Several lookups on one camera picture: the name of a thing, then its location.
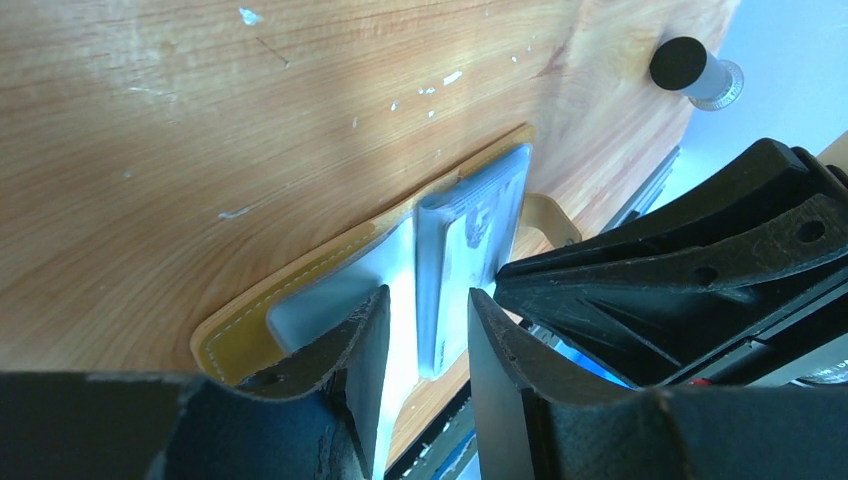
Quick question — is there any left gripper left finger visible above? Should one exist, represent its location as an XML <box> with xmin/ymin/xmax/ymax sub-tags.
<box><xmin>1</xmin><ymin>286</ymin><xmax>391</xmax><ymax>479</ymax></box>

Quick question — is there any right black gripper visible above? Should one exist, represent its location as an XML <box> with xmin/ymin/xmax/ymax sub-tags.
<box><xmin>495</xmin><ymin>138</ymin><xmax>847</xmax><ymax>387</ymax></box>

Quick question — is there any white credit card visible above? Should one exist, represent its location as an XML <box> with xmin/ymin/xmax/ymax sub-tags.
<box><xmin>416</xmin><ymin>143</ymin><xmax>532</xmax><ymax>379</ymax></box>

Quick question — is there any yellow leather card holder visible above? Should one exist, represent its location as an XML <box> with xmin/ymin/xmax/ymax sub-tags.
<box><xmin>190</xmin><ymin>124</ymin><xmax>581</xmax><ymax>479</ymax></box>

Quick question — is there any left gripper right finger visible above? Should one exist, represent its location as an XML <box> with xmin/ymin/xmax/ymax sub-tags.
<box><xmin>468</xmin><ymin>288</ymin><xmax>847</xmax><ymax>479</ymax></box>

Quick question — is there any black capped table leg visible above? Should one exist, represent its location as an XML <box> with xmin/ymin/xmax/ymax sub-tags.
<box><xmin>649</xmin><ymin>36</ymin><xmax>744</xmax><ymax>111</ymax></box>

